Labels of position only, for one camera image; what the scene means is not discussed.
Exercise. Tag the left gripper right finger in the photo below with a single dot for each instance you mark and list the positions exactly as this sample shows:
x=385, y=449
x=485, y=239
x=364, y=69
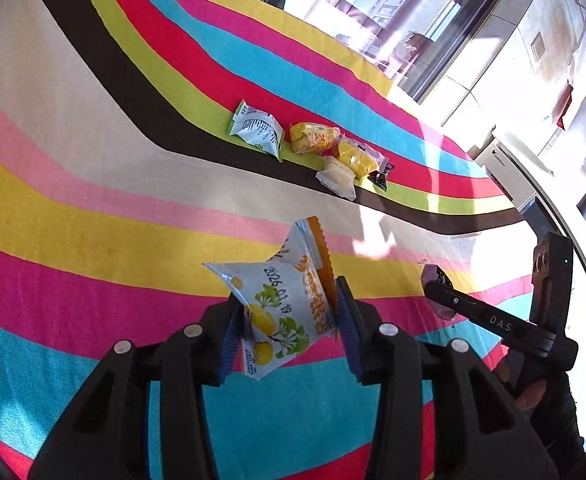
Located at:
x=441, y=399

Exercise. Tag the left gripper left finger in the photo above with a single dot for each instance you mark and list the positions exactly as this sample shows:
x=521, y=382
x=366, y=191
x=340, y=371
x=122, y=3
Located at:
x=103, y=432

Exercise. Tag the purple black snack packet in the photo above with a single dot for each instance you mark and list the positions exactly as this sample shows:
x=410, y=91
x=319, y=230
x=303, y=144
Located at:
x=439, y=290

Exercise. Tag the white lemon snack packet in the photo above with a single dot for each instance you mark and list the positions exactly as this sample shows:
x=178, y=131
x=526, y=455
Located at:
x=288, y=300

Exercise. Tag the yellow cake packet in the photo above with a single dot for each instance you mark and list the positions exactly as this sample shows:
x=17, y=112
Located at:
x=359, y=157

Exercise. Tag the silver washing machine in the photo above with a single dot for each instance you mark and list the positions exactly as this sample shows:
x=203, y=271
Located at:
x=522, y=176

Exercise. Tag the small black pink candy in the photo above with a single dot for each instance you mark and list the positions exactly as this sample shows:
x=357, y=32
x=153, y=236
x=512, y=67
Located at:
x=379, y=177

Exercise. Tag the beige bread snack packet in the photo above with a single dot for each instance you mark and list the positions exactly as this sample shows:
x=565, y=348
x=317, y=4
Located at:
x=337, y=177

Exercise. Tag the colourful striped tablecloth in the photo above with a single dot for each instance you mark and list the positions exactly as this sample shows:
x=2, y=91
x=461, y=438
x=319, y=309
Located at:
x=119, y=183

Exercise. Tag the orange chips snack packet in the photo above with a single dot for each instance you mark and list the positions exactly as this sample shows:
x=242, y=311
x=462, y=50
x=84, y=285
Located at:
x=313, y=138

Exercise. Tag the white green printed packet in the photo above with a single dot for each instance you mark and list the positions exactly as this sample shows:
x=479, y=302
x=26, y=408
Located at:
x=257, y=128

